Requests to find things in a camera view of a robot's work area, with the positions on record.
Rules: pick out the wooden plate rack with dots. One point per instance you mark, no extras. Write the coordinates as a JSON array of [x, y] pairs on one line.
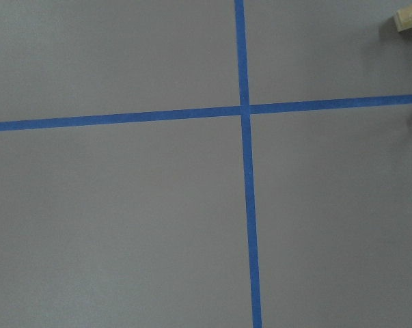
[[403, 22]]

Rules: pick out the brown paper table cover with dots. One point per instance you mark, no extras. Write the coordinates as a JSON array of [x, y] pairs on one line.
[[122, 188]]

